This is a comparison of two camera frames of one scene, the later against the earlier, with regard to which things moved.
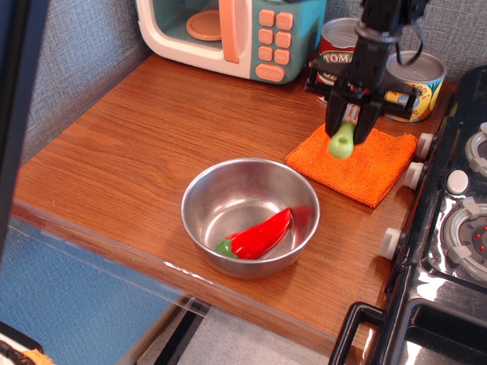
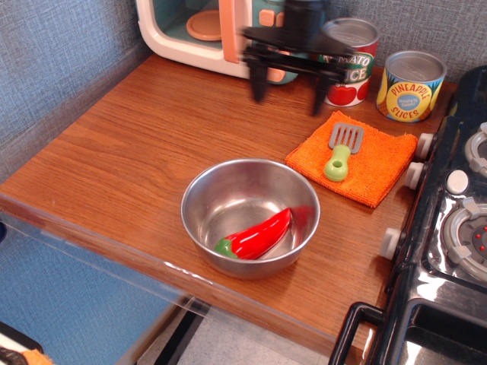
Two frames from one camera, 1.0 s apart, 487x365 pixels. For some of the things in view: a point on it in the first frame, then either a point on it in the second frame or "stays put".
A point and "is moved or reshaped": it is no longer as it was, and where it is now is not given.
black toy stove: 434,311 stays put
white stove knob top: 424,145 stays put
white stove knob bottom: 389,242 stays put
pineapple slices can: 424,74 stays put
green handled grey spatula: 342,144 is moved or reshaped
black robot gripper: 362,77 to 303,41
